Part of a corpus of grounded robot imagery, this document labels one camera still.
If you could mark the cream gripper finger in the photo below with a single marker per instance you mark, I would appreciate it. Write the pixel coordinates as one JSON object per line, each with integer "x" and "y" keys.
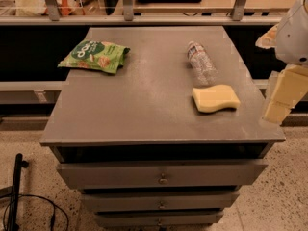
{"x": 285, "y": 90}

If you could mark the clear plastic water bottle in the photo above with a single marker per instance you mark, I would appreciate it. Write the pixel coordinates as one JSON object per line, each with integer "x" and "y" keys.
{"x": 201, "y": 63}

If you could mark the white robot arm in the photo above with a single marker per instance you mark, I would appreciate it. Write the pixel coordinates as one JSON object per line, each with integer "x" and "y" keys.
{"x": 289, "y": 39}

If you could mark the green rice chip bag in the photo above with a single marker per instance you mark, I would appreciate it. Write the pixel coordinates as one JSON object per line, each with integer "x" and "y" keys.
{"x": 96, "y": 55}

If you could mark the yellow sponge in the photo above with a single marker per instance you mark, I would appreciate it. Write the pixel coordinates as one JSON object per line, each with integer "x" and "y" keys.
{"x": 215, "y": 98}

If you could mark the grey drawer cabinet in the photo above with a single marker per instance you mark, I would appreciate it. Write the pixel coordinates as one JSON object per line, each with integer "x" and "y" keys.
{"x": 146, "y": 111}

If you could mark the middle grey drawer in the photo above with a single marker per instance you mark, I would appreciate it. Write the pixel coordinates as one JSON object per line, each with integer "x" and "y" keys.
{"x": 156, "y": 201}

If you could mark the grey drawer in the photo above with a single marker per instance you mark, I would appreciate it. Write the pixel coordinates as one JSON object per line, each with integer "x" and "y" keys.
{"x": 158, "y": 218}
{"x": 159, "y": 174}
{"x": 156, "y": 201}

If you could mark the top grey drawer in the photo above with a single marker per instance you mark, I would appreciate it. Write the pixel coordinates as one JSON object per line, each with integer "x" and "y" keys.
{"x": 159, "y": 174}

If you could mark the bottom grey drawer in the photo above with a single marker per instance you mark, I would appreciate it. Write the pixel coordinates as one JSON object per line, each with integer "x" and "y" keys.
{"x": 158, "y": 218}

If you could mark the black stand pole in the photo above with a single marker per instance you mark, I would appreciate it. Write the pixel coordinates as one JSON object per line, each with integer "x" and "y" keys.
{"x": 20, "y": 163}

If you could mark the metal railing frame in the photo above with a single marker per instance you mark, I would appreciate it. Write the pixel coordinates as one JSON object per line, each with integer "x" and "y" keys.
{"x": 129, "y": 12}

